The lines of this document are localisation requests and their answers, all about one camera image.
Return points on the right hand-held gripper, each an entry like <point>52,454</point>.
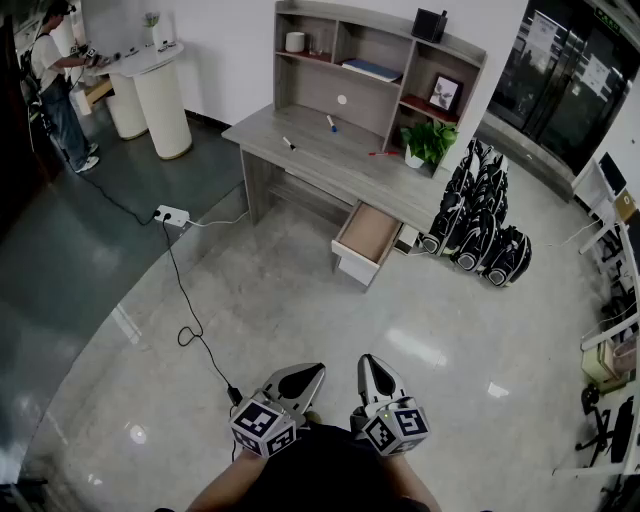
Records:
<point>395,427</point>

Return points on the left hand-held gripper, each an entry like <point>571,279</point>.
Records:
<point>260,425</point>

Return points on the wooden desk drawer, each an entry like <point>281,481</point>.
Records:
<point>370,232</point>

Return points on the red marker pen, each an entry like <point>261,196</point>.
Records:
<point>384,153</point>

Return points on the black-capped white marker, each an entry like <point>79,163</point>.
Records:
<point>289,144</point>

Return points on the blue-capped white marker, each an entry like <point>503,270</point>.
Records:
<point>332,124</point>

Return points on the person's right forearm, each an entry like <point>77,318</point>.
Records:
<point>417,482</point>

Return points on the person's left forearm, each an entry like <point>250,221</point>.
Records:
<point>225,485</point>

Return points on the grey wooden desk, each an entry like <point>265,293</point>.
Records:
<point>325,160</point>

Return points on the black office chair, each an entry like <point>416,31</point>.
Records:
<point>620,435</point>

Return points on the row of white office desks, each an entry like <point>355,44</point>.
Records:
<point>605,200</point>

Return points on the grey wooden desk hutch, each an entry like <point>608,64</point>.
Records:
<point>320,85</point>

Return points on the person's dark shirt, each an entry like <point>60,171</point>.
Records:
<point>325,470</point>

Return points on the row of black white backpacks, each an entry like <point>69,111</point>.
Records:
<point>475,225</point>

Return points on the white power strip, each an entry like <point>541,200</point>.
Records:
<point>172,216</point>

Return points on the green potted plant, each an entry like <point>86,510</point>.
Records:
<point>430,140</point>

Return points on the black framed picture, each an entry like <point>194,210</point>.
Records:
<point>445,94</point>

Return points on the blue notebook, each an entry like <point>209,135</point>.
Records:
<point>372,70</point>

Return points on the white round counter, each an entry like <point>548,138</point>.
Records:
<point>160,100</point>

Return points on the white ceramic cup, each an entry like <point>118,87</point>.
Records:
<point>295,42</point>

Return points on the glass entrance door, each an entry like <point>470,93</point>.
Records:
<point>555,85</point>

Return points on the black box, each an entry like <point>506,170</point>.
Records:
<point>428,25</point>

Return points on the white vase with flowers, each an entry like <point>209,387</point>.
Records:
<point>156,32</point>

